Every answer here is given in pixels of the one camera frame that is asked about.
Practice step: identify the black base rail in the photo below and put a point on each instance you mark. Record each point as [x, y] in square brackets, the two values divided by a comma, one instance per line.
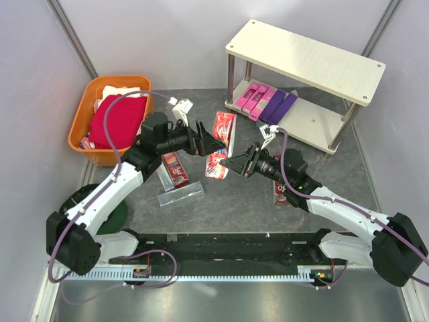
[228, 253]

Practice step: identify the red 3d toothpaste box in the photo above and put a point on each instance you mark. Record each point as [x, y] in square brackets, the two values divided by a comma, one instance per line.
[279, 197]
[175, 170]
[223, 130]

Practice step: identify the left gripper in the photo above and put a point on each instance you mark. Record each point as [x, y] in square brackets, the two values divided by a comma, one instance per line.
[202, 142]

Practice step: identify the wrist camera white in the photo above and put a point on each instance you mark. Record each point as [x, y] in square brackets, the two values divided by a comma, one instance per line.
[181, 108]
[268, 133]

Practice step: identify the pink toothpaste box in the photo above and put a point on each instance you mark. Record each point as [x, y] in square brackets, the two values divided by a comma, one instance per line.
[243, 99]
[255, 98]
[257, 110]

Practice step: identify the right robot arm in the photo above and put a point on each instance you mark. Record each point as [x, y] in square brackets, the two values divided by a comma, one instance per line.
[390, 245]

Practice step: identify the holographic purple toothpaste box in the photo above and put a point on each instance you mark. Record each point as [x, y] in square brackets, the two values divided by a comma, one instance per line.
[267, 115]

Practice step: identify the white cloth in basket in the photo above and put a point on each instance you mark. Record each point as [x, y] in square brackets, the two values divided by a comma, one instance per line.
[110, 90]

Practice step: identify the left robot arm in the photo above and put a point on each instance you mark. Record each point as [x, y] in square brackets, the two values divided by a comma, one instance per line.
[71, 238]

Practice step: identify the orange plastic basket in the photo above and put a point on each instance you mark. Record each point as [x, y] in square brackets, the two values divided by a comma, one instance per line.
[81, 124]

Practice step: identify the silver toothpaste box small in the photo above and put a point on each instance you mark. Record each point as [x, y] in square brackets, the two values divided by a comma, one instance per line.
[165, 179]

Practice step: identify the red folded cloth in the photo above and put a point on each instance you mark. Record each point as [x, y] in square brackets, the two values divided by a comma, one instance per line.
[123, 121]

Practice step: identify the white two-tier shelf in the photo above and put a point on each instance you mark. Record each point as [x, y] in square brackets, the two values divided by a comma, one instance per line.
[338, 72]

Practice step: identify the white cable duct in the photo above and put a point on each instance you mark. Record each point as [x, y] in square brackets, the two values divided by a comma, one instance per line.
[131, 274]

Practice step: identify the silver toothpaste box long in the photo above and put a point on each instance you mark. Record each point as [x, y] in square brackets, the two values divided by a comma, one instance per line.
[191, 190]

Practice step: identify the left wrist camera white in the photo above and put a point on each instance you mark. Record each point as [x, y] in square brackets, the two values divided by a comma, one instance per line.
[181, 108]

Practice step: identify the small pink packet in basket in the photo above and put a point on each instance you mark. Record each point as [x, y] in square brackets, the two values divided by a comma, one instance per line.
[86, 144]

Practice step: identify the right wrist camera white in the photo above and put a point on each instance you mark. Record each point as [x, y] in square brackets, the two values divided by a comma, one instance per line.
[268, 133]

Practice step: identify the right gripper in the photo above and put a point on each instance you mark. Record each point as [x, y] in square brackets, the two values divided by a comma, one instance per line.
[244, 162]

